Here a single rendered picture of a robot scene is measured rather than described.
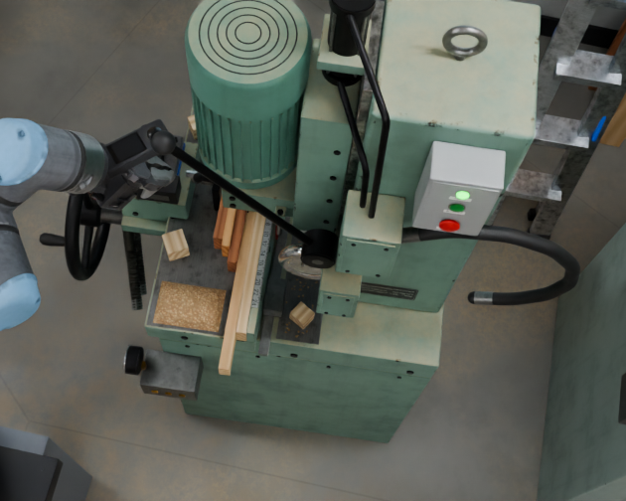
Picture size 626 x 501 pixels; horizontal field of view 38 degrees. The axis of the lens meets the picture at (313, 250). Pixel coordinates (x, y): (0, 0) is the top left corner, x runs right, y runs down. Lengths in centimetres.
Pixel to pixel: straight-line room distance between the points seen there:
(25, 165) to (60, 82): 184
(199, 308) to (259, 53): 61
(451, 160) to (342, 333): 69
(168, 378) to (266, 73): 93
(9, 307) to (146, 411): 139
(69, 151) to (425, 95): 50
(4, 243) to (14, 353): 145
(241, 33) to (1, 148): 36
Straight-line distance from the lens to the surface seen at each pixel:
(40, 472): 203
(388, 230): 138
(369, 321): 185
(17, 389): 272
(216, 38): 129
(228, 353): 168
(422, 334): 186
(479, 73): 127
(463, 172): 124
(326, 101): 133
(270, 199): 165
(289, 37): 129
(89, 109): 303
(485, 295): 173
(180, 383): 200
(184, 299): 173
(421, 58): 127
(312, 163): 143
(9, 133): 129
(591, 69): 231
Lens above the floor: 255
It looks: 67 degrees down
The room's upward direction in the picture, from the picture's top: 8 degrees clockwise
